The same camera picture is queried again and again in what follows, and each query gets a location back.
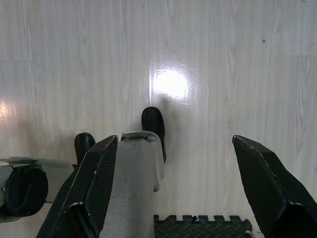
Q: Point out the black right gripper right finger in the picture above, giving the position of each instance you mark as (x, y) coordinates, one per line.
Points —
(272, 193)

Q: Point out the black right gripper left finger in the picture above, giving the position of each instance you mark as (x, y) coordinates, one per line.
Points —
(81, 198)

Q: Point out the black robot left foot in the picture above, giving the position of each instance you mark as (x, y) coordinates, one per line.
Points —
(84, 143)

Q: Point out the black robot foot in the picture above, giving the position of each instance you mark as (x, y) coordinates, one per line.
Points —
(84, 143)
(152, 121)

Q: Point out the grey robot right leg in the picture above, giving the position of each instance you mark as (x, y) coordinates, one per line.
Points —
(133, 173)

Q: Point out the black foam floor mat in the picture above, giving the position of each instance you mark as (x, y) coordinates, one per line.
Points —
(198, 228)

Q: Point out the black robot right foot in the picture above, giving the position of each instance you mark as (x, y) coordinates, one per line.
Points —
(152, 121)

